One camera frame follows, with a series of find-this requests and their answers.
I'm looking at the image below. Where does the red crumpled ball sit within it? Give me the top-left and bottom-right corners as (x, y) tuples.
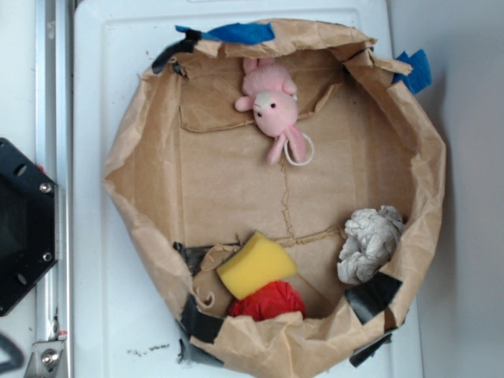
(228, 280), (306, 321)

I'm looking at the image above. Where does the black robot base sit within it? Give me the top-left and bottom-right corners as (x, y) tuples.
(1, 138), (57, 317)

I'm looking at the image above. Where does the crumpled white paper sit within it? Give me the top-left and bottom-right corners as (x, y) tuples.
(336, 206), (405, 284)

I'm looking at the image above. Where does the blue tape top strip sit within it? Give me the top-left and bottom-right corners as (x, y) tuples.
(175, 23), (276, 45)

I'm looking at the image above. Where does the pink plush bunny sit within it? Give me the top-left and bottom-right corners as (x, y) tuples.
(235, 57), (314, 166)

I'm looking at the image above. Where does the aluminium rail frame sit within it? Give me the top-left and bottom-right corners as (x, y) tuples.
(25, 1), (77, 377)

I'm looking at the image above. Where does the blue tape strip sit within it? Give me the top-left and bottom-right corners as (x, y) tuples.
(175, 23), (276, 45)
(392, 49), (432, 95)

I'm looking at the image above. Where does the blue tape right strip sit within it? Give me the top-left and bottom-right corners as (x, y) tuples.
(392, 49), (432, 95)

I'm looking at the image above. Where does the brown paper bag bin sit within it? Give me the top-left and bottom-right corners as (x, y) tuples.
(104, 19), (446, 377)

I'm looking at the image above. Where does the yellow sponge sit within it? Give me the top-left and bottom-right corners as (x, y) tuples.
(217, 232), (298, 299)

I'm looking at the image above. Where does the white cutting board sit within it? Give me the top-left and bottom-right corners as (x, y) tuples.
(72, 0), (424, 378)

